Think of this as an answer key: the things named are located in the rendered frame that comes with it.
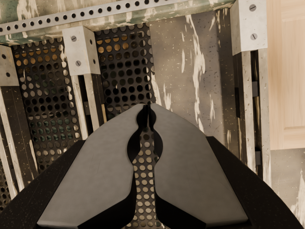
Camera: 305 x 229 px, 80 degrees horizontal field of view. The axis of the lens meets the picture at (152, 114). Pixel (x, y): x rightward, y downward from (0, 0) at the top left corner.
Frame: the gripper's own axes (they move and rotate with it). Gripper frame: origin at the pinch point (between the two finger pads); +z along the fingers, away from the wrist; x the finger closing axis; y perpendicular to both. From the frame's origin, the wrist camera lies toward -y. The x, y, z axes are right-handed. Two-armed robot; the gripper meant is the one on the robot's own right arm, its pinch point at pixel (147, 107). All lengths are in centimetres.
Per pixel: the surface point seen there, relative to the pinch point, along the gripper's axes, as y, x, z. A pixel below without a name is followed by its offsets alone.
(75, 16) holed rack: -3, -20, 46
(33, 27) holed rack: 0, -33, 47
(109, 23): -0.5, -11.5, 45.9
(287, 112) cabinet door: 22, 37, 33
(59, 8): -4, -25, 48
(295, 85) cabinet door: 15, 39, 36
